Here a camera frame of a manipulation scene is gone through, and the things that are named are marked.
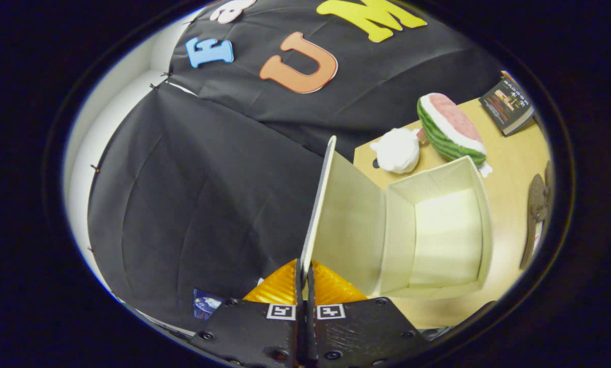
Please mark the cream fabric storage box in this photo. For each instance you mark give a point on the cream fabric storage box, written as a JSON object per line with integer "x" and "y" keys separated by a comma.
{"x": 438, "y": 235}

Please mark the white plush toy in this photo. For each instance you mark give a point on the white plush toy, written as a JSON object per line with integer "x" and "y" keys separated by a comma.
{"x": 397, "y": 151}

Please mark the black cover book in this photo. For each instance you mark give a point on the black cover book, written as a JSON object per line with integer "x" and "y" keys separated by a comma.
{"x": 507, "y": 105}

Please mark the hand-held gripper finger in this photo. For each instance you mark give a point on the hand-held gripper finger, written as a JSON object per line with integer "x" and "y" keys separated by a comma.
{"x": 299, "y": 286}
{"x": 310, "y": 289}

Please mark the watermelon slice plush toy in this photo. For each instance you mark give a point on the watermelon slice plush toy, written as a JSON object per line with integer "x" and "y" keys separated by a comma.
{"x": 451, "y": 128}

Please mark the brown fuzzy shoe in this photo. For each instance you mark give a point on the brown fuzzy shoe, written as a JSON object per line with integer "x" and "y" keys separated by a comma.
{"x": 548, "y": 179}
{"x": 535, "y": 204}

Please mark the blue printed card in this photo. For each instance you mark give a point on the blue printed card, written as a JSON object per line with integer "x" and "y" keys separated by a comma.
{"x": 207, "y": 304}

